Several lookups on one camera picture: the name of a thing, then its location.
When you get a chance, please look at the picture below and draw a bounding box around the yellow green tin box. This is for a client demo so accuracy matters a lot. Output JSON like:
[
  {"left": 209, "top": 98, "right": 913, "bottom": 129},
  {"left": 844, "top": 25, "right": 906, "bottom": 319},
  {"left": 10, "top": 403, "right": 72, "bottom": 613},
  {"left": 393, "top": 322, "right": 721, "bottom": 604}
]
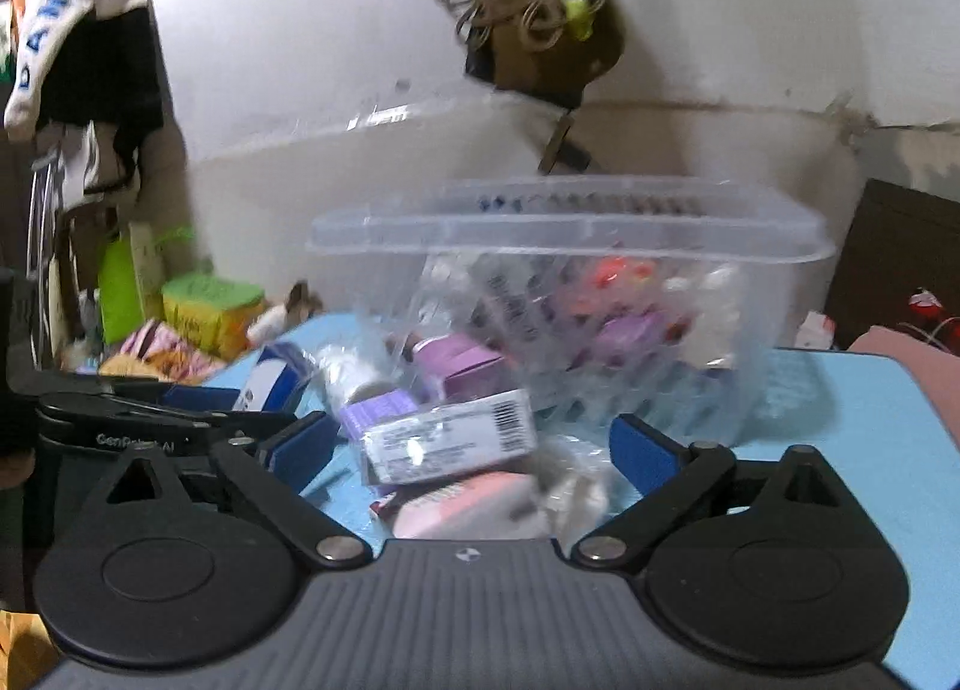
[{"left": 161, "top": 272, "right": 267, "bottom": 362}]

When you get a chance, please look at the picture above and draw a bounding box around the white blue tube box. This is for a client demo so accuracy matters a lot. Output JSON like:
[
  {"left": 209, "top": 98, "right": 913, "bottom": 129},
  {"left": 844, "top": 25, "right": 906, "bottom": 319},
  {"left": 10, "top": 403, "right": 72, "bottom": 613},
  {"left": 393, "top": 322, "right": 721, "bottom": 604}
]
[{"left": 233, "top": 341, "right": 317, "bottom": 414}]

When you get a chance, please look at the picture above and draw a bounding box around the pink pillow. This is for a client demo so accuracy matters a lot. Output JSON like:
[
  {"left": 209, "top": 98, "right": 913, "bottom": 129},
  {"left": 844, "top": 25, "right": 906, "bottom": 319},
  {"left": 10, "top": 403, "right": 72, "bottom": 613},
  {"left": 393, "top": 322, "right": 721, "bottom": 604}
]
[{"left": 850, "top": 326, "right": 960, "bottom": 443}]

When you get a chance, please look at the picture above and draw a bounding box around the clear plastic perforated basket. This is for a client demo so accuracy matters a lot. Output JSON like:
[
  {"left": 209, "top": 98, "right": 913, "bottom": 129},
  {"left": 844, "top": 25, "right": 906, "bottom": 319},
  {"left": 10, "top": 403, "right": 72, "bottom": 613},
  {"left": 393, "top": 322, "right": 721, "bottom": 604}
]
[{"left": 308, "top": 175, "right": 833, "bottom": 443}]

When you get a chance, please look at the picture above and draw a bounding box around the white pink barcode box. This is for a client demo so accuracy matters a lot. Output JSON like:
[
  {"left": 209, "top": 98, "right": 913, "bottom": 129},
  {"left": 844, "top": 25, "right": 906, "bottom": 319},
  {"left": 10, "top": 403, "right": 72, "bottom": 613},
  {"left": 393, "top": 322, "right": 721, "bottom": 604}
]
[{"left": 358, "top": 389, "right": 537, "bottom": 487}]

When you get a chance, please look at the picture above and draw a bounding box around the dark wooden headboard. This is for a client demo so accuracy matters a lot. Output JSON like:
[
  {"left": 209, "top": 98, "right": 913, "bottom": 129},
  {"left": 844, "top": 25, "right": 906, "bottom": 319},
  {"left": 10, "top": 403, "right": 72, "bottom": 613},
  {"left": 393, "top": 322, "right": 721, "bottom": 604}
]
[{"left": 825, "top": 180, "right": 958, "bottom": 349}]

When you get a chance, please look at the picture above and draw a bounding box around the small purple medicine box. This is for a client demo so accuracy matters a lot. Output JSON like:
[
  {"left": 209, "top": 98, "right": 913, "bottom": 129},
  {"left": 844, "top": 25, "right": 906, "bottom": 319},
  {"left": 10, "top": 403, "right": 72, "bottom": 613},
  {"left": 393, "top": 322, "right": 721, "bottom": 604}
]
[{"left": 410, "top": 332, "right": 511, "bottom": 403}]

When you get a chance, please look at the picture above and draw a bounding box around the brown hanging bag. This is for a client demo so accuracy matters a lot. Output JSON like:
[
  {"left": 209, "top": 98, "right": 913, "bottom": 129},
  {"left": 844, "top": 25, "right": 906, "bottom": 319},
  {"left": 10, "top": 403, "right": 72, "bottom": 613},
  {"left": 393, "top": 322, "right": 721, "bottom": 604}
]
[{"left": 434, "top": 0, "right": 625, "bottom": 110}]

